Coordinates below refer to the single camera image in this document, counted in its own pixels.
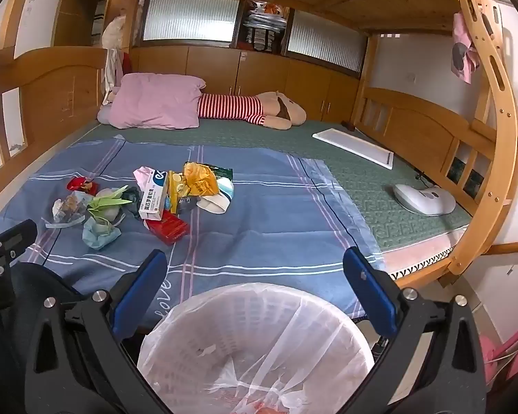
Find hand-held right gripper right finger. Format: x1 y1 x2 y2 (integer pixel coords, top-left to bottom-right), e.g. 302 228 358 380
342 247 488 414

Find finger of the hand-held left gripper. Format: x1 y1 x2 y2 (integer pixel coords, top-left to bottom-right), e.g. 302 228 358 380
0 219 38 268

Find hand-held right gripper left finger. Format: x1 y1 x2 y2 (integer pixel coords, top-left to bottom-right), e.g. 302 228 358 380
23 249 173 414

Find white lined plastic waste basket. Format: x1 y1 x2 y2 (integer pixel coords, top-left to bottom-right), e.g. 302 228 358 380
137 282 375 414

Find pink bed sheet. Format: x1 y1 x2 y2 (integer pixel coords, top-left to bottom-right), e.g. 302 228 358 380
383 223 468 277

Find clear plastic snack bag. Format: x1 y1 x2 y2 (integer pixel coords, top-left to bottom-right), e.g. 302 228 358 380
51 191 92 228

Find red cardboard box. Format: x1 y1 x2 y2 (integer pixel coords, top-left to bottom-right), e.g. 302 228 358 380
144 209 189 246

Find teal crumpled tissue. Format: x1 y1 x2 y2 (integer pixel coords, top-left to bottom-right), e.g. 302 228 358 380
81 217 122 251

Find red snack packet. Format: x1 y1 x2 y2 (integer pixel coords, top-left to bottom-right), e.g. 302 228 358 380
66 176 98 196

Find dark crumpled wrapper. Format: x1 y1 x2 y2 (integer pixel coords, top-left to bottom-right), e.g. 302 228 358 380
121 186 144 221

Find white and blue medicine box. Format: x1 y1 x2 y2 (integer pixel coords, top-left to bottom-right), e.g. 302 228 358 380
138 168 170 220

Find green folded paper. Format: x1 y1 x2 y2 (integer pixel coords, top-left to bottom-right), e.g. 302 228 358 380
87 185 131 217

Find white oval massager device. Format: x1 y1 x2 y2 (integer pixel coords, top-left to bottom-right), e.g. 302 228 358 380
392 183 457 217

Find yellow blister pack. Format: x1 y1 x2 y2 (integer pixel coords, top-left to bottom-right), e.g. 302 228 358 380
166 171 186 201

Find green woven bed mat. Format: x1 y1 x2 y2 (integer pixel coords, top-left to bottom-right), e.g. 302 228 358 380
98 118 474 252

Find white paper cup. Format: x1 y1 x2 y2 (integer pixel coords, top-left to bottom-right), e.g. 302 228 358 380
196 194 232 216

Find pink packet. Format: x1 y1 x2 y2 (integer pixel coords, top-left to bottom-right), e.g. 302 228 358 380
132 166 157 187

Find orange plastic bag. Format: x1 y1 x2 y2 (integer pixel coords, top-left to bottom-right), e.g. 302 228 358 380
183 161 221 197

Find blue plaid blanket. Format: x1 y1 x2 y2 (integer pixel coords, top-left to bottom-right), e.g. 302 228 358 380
0 134 387 325

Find green snack packet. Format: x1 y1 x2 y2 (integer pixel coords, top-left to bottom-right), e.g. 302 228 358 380
205 164 234 180

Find pink plastic object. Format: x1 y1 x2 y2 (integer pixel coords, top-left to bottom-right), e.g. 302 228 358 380
478 317 518 382

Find white flat board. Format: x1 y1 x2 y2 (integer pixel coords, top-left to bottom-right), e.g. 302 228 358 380
312 128 395 169

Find pink pillow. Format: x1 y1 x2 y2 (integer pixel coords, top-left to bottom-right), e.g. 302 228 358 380
97 73 207 130

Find white hanging cloth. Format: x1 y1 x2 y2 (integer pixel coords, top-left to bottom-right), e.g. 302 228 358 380
103 47 122 105

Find striped plush doll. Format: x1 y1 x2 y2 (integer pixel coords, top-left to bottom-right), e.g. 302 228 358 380
197 90 308 131

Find wooden bunk bed ladder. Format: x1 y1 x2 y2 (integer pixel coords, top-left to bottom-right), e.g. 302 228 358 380
452 0 518 277

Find white plastic bag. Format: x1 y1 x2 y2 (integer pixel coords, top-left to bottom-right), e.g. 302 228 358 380
101 12 127 49

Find narrow ribbed glass window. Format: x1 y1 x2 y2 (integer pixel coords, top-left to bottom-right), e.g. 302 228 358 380
286 10 368 75

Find pink hanging cloth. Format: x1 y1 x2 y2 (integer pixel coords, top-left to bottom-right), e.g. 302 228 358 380
451 12 482 84

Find wide ribbed glass window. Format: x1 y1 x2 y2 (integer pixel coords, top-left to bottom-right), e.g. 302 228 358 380
142 0 241 47

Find pile of shelf clutter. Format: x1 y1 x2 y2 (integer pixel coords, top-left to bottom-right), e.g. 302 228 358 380
241 0 295 55

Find wooden bunk bed frame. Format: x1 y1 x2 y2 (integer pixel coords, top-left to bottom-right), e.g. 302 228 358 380
0 0 518 289

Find wooden wall cabinets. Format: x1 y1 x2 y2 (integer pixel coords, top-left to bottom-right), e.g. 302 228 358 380
128 43 364 124

